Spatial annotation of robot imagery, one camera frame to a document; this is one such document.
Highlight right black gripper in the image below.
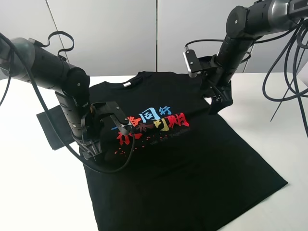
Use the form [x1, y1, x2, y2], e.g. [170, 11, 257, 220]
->
[204, 55, 235, 115]

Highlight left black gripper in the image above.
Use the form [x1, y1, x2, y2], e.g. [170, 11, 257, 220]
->
[72, 113, 103, 161]

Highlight black printed t-shirt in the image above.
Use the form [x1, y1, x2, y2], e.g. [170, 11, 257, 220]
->
[36, 71, 288, 231]

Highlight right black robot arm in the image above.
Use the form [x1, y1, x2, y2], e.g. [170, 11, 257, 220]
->
[207, 0, 308, 115]

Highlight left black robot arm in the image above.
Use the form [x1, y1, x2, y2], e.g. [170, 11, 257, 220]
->
[0, 35, 102, 159]

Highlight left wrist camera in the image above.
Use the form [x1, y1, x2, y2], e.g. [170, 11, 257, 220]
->
[92, 102, 132, 135]

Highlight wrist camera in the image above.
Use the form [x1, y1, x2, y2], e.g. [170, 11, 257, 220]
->
[92, 102, 132, 135]
[183, 47, 216, 78]

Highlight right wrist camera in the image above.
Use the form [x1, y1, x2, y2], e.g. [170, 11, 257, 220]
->
[183, 47, 216, 78]

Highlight right arm black cables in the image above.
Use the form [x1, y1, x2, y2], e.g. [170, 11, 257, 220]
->
[184, 14, 308, 139]

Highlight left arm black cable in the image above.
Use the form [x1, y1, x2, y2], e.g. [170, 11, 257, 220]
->
[0, 30, 135, 173]

